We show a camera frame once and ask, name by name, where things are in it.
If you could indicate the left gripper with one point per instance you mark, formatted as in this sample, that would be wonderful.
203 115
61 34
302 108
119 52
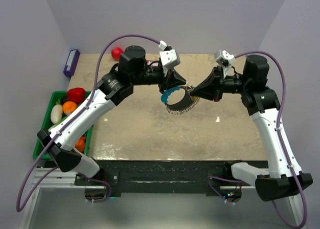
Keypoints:
171 80

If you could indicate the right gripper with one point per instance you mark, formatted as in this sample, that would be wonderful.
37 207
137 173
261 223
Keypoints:
212 88

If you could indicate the blue grey keyring with rings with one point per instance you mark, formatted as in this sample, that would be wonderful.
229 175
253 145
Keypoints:
178 100

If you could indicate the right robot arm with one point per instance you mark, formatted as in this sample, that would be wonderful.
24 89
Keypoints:
284 175

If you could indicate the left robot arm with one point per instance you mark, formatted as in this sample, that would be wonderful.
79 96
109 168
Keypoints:
132 70

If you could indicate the red rectangular box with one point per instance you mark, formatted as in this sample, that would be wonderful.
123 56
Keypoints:
150 63

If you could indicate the red tomato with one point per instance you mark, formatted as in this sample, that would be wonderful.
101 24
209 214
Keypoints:
116 53

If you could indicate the red bell pepper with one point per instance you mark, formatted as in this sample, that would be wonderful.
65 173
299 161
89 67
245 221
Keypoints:
76 95

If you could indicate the purple box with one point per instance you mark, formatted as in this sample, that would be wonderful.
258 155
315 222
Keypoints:
71 63

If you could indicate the orange fruit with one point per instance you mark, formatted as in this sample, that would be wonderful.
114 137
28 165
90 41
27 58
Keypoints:
69 107

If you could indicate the orange pumpkin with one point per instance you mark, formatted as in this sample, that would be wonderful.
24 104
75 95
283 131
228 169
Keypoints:
81 144

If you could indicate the white radish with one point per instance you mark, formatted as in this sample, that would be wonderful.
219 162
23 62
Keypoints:
56 114

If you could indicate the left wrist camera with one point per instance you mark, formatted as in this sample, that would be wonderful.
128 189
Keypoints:
169 58

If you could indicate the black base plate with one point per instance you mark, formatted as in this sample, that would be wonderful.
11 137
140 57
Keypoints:
169 177

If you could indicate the aluminium frame rail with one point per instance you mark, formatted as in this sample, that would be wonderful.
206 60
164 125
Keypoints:
96 190

